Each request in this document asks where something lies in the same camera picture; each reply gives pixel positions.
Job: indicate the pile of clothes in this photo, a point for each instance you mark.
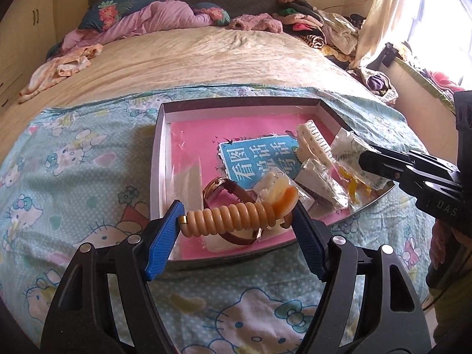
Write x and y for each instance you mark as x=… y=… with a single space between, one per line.
x=333 y=34

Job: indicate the mauve fuzzy garment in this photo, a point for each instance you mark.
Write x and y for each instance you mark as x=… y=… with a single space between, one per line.
x=261 y=22

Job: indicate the cream curtain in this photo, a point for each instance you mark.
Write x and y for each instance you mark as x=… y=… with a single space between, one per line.
x=387 y=21

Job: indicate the dark shallow cardboard box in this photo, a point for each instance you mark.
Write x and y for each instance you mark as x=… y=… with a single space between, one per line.
x=239 y=107

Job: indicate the floral dark pillow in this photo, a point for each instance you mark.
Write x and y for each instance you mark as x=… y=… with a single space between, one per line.
x=105 y=13

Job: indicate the purple crumpled duvet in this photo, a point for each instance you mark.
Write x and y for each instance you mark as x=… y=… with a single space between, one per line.
x=157 y=16

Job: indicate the bagged white comb clip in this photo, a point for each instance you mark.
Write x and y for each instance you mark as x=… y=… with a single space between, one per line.
x=346 y=149

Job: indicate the cream wardrobe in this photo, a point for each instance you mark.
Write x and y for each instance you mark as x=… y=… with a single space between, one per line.
x=27 y=32

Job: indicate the white polka-dot hair claw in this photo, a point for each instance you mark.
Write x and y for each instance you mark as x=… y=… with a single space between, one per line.
x=313 y=145

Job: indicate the bagged white hair accessory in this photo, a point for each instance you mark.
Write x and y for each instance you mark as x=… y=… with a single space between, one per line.
x=314 y=176

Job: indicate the Hello Kitty blue blanket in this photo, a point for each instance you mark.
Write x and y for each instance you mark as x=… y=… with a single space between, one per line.
x=84 y=172

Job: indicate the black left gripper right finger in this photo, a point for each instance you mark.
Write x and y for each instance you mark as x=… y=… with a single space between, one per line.
x=313 y=237

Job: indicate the beige bedspread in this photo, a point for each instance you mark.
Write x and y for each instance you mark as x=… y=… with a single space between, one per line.
x=186 y=57

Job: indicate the pink garment on bed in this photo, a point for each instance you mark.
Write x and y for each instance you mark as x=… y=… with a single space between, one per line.
x=58 y=69

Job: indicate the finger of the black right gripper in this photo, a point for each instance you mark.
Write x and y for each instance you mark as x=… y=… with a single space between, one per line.
x=389 y=164

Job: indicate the yellow hoop earrings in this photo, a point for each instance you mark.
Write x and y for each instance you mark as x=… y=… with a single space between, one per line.
x=353 y=185

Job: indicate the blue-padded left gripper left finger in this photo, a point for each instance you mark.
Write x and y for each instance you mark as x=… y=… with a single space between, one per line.
x=159 y=237

